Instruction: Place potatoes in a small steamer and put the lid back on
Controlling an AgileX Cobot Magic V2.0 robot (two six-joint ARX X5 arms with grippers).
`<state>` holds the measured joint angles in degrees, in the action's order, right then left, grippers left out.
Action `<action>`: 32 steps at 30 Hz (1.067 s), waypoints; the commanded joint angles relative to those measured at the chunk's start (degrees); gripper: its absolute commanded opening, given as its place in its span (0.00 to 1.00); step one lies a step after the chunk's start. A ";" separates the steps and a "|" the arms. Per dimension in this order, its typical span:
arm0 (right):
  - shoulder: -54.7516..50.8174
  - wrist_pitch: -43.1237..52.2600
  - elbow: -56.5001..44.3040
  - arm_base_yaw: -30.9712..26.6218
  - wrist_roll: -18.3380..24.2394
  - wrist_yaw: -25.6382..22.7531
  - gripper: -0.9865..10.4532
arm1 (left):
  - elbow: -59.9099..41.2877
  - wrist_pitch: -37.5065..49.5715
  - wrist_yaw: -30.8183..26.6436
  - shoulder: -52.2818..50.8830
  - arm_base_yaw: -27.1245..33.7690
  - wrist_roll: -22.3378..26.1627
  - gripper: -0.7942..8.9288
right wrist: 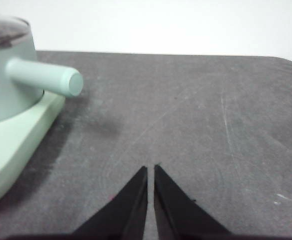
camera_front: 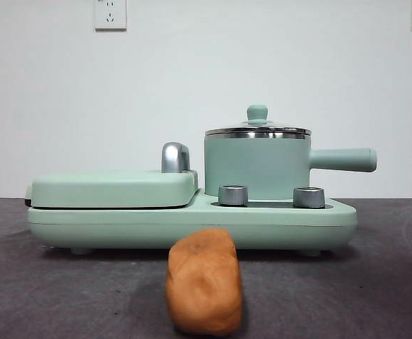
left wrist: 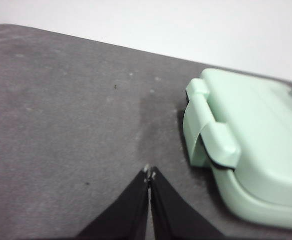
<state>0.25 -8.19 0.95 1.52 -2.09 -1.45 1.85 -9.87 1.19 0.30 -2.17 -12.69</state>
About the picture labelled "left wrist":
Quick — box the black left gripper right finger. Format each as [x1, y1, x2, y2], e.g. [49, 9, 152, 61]
[149, 165, 226, 240]

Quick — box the mint green breakfast maker appliance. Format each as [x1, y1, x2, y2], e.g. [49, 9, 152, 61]
[182, 67, 292, 232]

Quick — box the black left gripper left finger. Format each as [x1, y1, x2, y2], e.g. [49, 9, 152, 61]
[77, 164, 152, 240]

